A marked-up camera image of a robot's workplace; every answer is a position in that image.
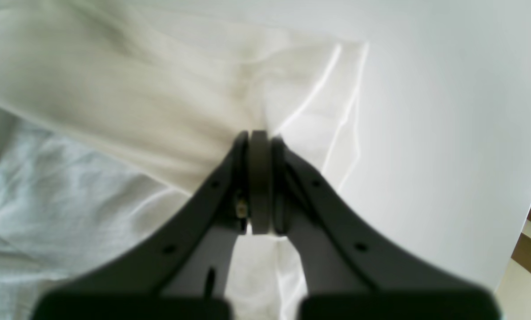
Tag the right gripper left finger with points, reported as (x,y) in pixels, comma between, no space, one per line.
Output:
(178,273)

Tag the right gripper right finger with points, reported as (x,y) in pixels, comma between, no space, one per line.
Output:
(352,271)

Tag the white printed T-shirt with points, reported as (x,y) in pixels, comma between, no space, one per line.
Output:
(113,112)

